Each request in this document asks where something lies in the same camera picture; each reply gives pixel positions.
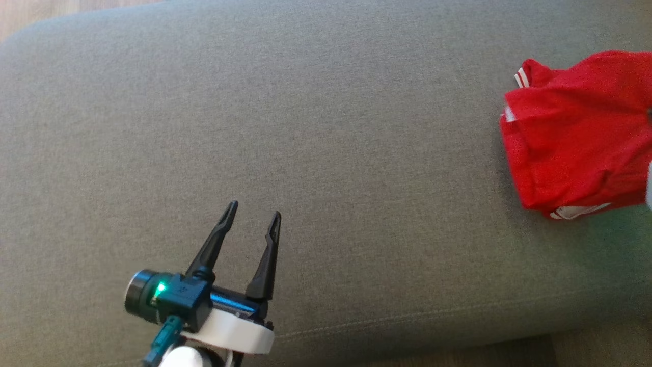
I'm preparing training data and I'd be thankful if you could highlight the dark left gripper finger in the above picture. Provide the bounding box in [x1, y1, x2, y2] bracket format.
[185, 200, 239, 281]
[246, 211, 282, 302]

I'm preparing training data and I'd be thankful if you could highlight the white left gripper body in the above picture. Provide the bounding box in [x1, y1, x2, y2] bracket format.
[191, 287, 276, 356]

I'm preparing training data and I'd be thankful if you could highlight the red garment with thin stripes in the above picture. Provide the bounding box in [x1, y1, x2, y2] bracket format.
[499, 49, 652, 221]

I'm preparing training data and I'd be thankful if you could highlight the grey fabric sofa seat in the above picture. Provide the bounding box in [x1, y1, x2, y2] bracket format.
[0, 0, 652, 367]

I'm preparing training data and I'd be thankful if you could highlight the left camera cable teal plug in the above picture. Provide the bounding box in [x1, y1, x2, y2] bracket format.
[142, 315, 183, 367]

